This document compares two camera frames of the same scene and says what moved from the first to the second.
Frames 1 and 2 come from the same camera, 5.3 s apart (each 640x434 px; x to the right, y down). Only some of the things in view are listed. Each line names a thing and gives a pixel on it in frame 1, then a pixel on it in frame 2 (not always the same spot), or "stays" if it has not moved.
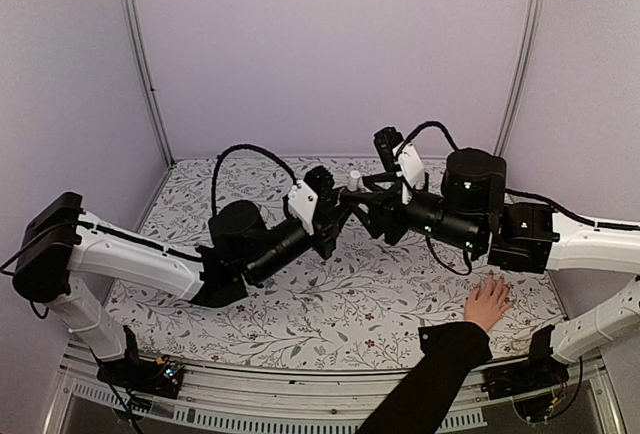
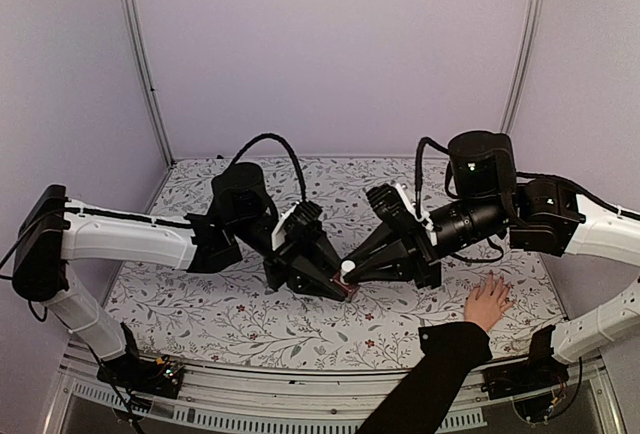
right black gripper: (383, 207) -> (419, 264)
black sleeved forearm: (420, 402) stays
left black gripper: (329, 220) -> (306, 246)
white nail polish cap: (353, 180) -> (346, 266)
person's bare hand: (487, 309) stays
